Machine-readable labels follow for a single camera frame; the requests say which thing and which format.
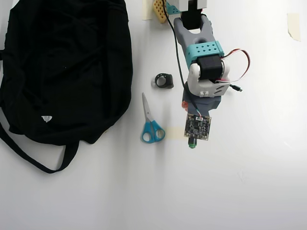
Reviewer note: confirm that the green marker with black barrel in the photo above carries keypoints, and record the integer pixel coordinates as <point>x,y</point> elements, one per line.
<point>192,143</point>

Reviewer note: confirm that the camera circuit board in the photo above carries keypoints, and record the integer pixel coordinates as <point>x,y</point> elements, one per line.
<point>197,127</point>

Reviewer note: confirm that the grey teal white robot arm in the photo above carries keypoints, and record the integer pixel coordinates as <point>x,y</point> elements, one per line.
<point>204,50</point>

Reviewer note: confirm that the black fabric bag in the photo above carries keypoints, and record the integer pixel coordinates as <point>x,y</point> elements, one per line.
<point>60,72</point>

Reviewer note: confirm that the yellow perforated base piece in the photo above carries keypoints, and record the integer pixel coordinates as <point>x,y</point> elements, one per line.
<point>159,10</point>

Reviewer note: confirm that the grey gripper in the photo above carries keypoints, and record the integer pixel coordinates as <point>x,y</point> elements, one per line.
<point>208,104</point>

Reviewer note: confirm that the beige masking tape strip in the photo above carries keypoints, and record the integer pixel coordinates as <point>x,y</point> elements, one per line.
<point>146,9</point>
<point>294,26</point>
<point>175,133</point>

